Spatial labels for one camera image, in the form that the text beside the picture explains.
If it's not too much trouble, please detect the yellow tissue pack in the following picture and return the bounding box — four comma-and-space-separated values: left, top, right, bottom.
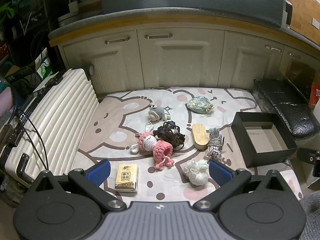
114, 164, 139, 194

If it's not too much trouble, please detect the grey crochet fish toy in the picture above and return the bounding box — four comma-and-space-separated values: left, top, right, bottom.
144, 104, 173, 132

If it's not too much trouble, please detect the pink crochet doll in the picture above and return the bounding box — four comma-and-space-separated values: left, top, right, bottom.
129, 131, 175, 171

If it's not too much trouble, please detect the white ribbed suitcase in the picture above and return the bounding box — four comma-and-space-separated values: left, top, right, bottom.
0, 64, 100, 184

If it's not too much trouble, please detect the white box appliance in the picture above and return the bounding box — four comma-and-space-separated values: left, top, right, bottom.
281, 1, 293, 28

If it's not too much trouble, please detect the cream cabinet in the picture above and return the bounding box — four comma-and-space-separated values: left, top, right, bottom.
48, 6, 320, 100

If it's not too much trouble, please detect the white yarn pompom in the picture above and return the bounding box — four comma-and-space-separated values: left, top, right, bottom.
183, 159, 209, 186

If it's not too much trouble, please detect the person's grey knit clothing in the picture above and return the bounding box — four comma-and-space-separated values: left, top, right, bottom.
298, 192, 320, 240

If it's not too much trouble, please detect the grey rope bundle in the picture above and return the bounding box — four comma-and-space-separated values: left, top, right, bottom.
205, 127, 224, 161

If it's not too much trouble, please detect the white round appliance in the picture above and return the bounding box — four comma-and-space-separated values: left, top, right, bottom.
58, 0, 82, 28

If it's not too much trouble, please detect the black cable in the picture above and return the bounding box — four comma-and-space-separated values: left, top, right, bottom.
14, 97, 51, 171

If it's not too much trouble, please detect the black wrapped package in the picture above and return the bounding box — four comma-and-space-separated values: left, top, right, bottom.
253, 78, 315, 138

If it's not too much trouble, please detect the brown cardboard box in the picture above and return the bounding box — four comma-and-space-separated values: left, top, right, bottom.
280, 59, 316, 100

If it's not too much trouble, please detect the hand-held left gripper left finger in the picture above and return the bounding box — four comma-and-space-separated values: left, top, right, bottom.
32, 159, 127, 212

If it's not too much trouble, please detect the red box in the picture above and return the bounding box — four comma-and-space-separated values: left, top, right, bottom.
308, 81, 320, 106

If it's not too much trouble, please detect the cream cabinet door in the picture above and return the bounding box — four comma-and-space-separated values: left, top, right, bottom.
279, 45, 316, 82
137, 27, 225, 90
217, 30, 286, 91
62, 29, 145, 98

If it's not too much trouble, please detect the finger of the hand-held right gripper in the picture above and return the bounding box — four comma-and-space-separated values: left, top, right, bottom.
297, 147, 319, 163

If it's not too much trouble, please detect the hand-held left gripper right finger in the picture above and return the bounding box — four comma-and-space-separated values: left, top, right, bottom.
193, 159, 288, 212

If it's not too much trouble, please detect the dark storage shelf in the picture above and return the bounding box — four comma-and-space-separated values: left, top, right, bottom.
0, 0, 61, 87

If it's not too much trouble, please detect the black cardboard box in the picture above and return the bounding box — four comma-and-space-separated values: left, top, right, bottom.
230, 112, 298, 169

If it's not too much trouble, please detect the brown purple blue crochet piece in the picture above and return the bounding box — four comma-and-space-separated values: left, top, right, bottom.
153, 121, 186, 151

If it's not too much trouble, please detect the floral drawstring pouch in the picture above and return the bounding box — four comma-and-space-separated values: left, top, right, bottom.
187, 96, 215, 117

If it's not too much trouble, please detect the oval wooden block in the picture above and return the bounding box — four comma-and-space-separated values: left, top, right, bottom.
192, 123, 209, 151

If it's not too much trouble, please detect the cartoon bear printed blanket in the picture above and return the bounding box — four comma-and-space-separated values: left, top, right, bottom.
71, 86, 303, 203

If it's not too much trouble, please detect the green and white box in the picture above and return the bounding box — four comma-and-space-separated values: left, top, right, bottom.
34, 47, 57, 80

